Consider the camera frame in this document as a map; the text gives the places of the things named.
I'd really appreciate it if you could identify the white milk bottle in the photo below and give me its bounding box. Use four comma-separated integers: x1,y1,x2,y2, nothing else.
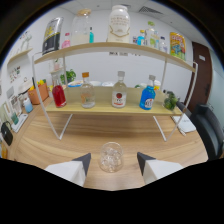
106,4,131,44

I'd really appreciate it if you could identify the small teal bottle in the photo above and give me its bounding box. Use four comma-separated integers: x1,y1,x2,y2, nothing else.
88,26,95,44

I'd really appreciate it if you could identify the clear bottle wooden lid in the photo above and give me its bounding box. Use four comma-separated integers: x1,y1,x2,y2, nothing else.
70,8,92,47

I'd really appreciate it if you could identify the colourful snack bag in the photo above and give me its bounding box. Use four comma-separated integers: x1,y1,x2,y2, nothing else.
169,31,187,62

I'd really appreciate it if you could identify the black kettle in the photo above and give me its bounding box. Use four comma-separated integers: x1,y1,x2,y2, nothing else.
0,121,14,147

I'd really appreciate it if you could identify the blue and white cup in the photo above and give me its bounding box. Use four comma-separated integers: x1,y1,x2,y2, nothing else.
23,97,34,114

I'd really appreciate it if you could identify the small blue bottle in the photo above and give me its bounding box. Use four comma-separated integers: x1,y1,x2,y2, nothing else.
136,29,146,47

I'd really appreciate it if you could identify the small clear bottle orange cap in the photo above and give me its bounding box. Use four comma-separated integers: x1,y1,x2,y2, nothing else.
80,71,96,109

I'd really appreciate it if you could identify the red liquid bottle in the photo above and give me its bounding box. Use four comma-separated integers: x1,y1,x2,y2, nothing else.
51,73,67,109

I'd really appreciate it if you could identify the black chair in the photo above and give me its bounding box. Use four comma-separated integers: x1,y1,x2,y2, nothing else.
189,103,224,161

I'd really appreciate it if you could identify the two-tier wooden shelf rack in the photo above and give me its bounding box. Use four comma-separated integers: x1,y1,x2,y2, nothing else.
32,41,199,142

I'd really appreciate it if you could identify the green plant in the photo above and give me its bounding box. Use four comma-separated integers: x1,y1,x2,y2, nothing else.
59,69,77,84

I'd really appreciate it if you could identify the clear bottle green cap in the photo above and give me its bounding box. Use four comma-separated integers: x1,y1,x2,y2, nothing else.
145,21,158,49

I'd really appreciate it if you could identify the black and yellow bag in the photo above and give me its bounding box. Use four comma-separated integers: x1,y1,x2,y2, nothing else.
41,17,64,56

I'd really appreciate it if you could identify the white scale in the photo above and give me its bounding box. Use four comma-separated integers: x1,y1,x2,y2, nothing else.
10,113,29,134

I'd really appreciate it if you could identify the clear bottle red label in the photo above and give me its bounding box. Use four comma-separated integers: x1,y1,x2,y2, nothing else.
111,70,128,109

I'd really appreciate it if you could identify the clear glass with ice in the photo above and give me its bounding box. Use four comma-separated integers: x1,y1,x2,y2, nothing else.
98,141,125,174

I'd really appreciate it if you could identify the brown door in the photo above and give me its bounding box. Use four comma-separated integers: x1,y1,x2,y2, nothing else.
185,41,213,113

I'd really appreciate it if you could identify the white pouch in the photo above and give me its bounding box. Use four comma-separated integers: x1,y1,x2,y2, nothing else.
171,114,198,134

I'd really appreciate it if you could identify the blue liquid bottle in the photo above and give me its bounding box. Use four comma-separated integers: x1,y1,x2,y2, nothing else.
139,74,157,111

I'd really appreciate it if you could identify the green cup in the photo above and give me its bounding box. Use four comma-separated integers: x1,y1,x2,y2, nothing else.
10,112,20,126

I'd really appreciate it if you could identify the wooden wall shelf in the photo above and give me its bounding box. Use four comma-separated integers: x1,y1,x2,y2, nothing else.
7,47,34,66

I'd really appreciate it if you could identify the orange box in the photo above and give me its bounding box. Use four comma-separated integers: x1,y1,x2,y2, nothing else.
27,82,50,106

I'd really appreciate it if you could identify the small pink bottle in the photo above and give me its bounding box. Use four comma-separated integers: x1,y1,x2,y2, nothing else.
61,32,72,50

